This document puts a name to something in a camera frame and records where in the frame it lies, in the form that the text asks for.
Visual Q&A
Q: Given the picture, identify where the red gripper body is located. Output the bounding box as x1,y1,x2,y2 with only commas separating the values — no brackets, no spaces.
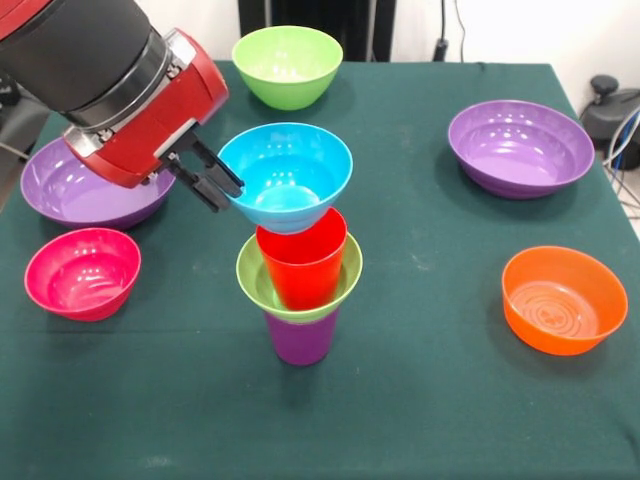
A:
63,28,230,190

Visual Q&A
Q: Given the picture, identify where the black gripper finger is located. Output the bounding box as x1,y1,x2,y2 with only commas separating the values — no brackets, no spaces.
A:
188,133,246,199
166,152,232,214

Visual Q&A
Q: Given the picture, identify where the small blue bowl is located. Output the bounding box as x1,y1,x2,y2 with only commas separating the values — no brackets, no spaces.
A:
217,122,355,236

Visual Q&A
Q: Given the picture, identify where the small green bowl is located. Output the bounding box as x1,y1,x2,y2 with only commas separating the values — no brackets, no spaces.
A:
235,232,365,324

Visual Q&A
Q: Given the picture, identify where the red cup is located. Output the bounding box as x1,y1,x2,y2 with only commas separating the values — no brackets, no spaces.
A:
255,207,349,312

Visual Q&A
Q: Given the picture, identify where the purple cup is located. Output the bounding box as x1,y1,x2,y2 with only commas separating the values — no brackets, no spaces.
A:
263,307,341,368

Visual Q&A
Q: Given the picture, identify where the orange bowl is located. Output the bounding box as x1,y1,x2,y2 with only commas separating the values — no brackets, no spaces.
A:
501,245,630,357

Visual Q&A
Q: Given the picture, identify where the large green bowl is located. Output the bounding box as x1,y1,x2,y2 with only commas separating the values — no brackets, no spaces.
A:
231,25,345,112

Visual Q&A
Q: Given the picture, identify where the wide purple bowl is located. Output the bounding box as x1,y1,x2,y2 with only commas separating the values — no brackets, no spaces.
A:
447,99,596,200
19,137,178,231

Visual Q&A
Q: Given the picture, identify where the black office chair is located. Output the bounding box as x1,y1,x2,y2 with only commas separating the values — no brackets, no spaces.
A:
0,84,54,151

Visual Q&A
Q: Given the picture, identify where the pink bowl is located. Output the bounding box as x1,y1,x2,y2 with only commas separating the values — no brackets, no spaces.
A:
23,227,143,322

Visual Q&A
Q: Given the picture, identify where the dark green tablecloth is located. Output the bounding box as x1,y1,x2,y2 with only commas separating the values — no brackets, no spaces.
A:
0,58,640,480

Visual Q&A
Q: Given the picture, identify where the black grey machine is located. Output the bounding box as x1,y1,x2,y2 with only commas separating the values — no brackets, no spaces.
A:
579,74,640,151

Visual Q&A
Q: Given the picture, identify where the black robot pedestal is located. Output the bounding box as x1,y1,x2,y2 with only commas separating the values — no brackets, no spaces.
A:
238,0,396,62

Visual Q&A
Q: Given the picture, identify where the grey cable bundle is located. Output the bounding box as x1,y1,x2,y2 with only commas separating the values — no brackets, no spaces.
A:
602,107,640,221

